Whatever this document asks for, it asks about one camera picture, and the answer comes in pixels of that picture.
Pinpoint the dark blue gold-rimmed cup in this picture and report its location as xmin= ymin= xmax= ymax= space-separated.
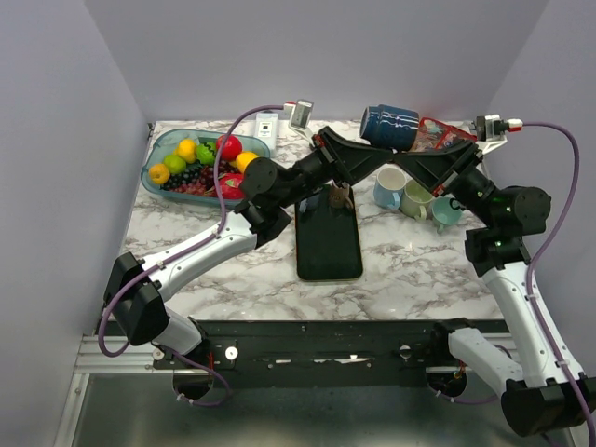
xmin=359 ymin=104 xmax=420 ymax=152

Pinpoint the red apple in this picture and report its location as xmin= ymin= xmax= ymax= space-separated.
xmin=216 ymin=135 xmax=243 ymax=161

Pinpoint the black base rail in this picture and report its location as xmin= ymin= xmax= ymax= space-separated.
xmin=153 ymin=318 xmax=522 ymax=390

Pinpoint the red snack packet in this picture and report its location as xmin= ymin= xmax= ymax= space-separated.
xmin=410 ymin=117 xmax=476 ymax=152

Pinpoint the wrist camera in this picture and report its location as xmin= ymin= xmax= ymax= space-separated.
xmin=284 ymin=100 xmax=314 ymax=140
xmin=472 ymin=115 xmax=523 ymax=156

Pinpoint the light blue hexagonal mug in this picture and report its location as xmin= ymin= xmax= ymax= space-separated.
xmin=373 ymin=167 xmax=407 ymax=210

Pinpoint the green lime with zigzag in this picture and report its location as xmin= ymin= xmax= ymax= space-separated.
xmin=195 ymin=141 xmax=217 ymax=167

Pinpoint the light green ceramic mug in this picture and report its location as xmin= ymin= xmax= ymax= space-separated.
xmin=400 ymin=180 xmax=434 ymax=221

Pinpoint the brown small cup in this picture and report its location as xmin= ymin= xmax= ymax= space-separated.
xmin=328 ymin=182 xmax=354 ymax=210

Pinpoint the grey-blue small cup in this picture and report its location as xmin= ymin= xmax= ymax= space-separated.
xmin=298 ymin=193 xmax=321 ymax=214

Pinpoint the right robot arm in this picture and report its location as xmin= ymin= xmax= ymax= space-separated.
xmin=394 ymin=142 xmax=595 ymax=445

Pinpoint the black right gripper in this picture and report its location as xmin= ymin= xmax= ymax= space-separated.
xmin=395 ymin=138 xmax=497 ymax=227

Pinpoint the orange fruit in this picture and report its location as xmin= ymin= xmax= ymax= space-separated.
xmin=148 ymin=163 xmax=170 ymax=185
xmin=235 ymin=151 xmax=259 ymax=173

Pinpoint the yellow lemon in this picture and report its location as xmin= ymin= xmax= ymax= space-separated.
xmin=174 ymin=139 xmax=196 ymax=164

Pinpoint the black rectangular tray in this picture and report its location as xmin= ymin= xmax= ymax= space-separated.
xmin=294 ymin=184 xmax=363 ymax=282

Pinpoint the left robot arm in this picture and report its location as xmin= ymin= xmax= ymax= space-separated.
xmin=98 ymin=127 xmax=399 ymax=368

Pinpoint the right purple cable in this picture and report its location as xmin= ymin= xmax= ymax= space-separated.
xmin=521 ymin=121 xmax=596 ymax=447

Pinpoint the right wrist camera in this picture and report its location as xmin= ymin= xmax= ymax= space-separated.
xmin=472 ymin=115 xmax=523 ymax=156

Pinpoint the dark grape bunch in basket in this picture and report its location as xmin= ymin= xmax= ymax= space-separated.
xmin=157 ymin=163 xmax=215 ymax=196

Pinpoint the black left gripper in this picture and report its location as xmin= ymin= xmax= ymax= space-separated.
xmin=277 ymin=128 xmax=396 ymax=210

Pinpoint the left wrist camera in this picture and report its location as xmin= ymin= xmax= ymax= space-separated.
xmin=284 ymin=100 xmax=314 ymax=140

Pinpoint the mint green bird-print mug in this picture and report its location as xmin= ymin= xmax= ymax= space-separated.
xmin=431 ymin=196 xmax=466 ymax=234

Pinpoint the teal plastic fruit basket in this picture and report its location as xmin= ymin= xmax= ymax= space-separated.
xmin=141 ymin=129 xmax=270 ymax=209

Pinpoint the red dragon fruit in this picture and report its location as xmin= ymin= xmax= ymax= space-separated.
xmin=206 ymin=173 xmax=244 ymax=200

